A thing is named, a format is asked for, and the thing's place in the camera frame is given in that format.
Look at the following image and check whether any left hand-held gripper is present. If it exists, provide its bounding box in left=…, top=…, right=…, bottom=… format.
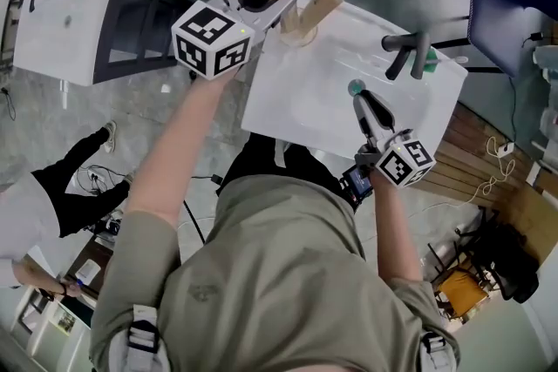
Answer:
left=170, top=0, right=302, bottom=82

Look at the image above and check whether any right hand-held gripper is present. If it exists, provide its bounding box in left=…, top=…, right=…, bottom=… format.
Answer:
left=350, top=89, right=437, bottom=189

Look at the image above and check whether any clear glass cup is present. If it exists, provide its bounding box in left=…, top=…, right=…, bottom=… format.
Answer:
left=277, top=22, right=323, bottom=48

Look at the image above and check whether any person's right forearm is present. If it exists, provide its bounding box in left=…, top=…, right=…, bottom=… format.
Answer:
left=370, top=176, right=425, bottom=281

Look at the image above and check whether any person's left forearm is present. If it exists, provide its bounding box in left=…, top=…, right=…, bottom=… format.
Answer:
left=124, top=69, right=242, bottom=228

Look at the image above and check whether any green plastic cup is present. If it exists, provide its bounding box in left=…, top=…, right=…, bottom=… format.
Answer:
left=420, top=47, right=439, bottom=73

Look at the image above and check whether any teal drain stopper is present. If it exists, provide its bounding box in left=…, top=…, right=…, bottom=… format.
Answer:
left=347, top=78, right=368, bottom=98

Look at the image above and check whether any white basin wooden vanity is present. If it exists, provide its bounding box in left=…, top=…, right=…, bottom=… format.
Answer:
left=240, top=0, right=470, bottom=171

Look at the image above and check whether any black screen device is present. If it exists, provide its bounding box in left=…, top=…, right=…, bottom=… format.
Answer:
left=341, top=164, right=375, bottom=202

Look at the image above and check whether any dark metal faucet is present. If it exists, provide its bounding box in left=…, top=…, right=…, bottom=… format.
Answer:
left=381, top=30, right=432, bottom=80

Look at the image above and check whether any wooden slat platform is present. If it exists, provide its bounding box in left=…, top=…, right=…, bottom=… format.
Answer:
left=418, top=99, right=547, bottom=210

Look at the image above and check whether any person's olive shirt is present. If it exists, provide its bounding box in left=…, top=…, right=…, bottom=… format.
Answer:
left=89, top=173, right=461, bottom=372

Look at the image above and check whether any black office chair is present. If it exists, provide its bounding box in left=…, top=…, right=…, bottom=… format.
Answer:
left=455, top=208, right=542, bottom=302

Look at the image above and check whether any white basin black vanity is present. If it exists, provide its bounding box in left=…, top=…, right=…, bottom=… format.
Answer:
left=12, top=0, right=193, bottom=87

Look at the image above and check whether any dark brown cabinet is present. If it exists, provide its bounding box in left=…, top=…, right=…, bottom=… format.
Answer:
left=65, top=226, right=119, bottom=297

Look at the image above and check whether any white charger with cable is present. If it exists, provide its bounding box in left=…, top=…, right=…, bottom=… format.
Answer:
left=422, top=137, right=518, bottom=214

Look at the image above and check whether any black cable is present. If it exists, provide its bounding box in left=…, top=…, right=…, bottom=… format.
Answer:
left=509, top=32, right=544, bottom=149

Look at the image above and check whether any grey shoulder strap with buckle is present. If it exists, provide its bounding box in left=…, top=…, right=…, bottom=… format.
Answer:
left=420, top=330, right=448, bottom=367
left=126, top=304, right=160, bottom=372

